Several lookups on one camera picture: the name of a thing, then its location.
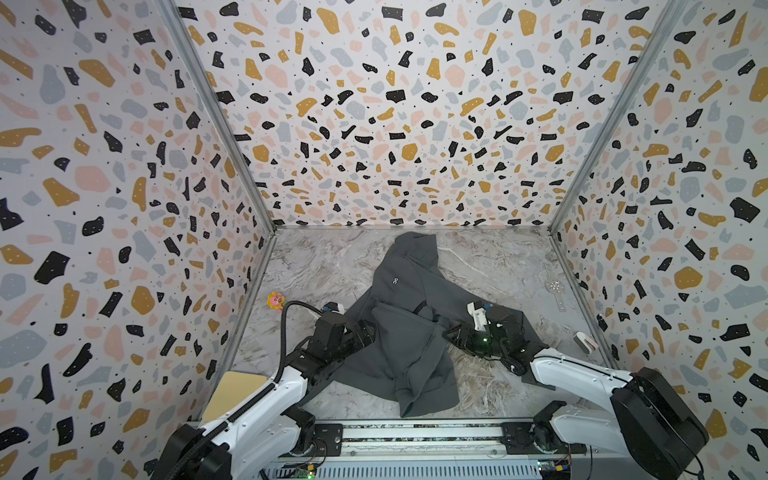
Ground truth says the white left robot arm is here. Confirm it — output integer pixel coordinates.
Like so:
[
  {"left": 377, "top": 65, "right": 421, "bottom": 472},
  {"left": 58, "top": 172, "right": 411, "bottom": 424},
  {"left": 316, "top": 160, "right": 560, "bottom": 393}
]
[{"left": 151, "top": 311, "right": 377, "bottom": 479}]

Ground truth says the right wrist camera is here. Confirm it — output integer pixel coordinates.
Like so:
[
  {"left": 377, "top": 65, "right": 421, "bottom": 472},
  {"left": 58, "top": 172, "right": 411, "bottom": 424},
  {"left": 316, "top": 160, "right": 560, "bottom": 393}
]
[{"left": 467, "top": 301, "right": 489, "bottom": 332}]

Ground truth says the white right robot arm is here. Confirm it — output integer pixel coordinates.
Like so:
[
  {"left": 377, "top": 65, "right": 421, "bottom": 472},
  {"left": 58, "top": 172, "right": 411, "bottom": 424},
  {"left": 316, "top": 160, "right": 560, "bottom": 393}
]
[{"left": 443, "top": 303, "right": 709, "bottom": 479}]

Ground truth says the small white clip object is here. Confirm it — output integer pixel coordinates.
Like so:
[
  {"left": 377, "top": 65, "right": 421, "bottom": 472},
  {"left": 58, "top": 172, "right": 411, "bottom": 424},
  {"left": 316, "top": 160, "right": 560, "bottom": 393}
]
[{"left": 573, "top": 331, "right": 599, "bottom": 355}]

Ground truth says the right corner aluminium post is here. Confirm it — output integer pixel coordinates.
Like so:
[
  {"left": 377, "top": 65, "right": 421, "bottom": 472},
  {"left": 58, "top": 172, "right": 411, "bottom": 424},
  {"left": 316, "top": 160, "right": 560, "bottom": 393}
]
[{"left": 548, "top": 0, "right": 687, "bottom": 238}]

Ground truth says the left corner aluminium post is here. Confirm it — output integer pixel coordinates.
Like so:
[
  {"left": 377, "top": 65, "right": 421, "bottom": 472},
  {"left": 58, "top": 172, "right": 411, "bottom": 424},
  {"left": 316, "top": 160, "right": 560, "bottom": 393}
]
[{"left": 155, "top": 0, "right": 276, "bottom": 238}]

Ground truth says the corner aluminium post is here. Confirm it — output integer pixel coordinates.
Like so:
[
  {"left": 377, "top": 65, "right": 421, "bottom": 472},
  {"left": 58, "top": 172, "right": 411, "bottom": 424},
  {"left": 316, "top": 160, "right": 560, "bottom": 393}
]
[
  {"left": 155, "top": 0, "right": 276, "bottom": 238},
  {"left": 548, "top": 0, "right": 687, "bottom": 238}
]

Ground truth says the beige kitchen scale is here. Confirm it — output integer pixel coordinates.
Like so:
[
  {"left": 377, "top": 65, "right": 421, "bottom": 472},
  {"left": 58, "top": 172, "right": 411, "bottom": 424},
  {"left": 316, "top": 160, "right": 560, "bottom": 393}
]
[{"left": 200, "top": 371, "right": 268, "bottom": 424}]

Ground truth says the pink yellow small toy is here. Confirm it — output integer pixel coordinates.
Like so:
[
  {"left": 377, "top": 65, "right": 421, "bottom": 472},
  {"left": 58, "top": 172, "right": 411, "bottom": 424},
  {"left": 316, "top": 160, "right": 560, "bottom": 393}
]
[{"left": 267, "top": 292, "right": 286, "bottom": 311}]

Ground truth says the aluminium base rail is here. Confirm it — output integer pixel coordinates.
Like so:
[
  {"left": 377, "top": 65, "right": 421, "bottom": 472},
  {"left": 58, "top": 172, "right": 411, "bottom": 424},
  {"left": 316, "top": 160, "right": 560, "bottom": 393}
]
[{"left": 263, "top": 416, "right": 673, "bottom": 480}]

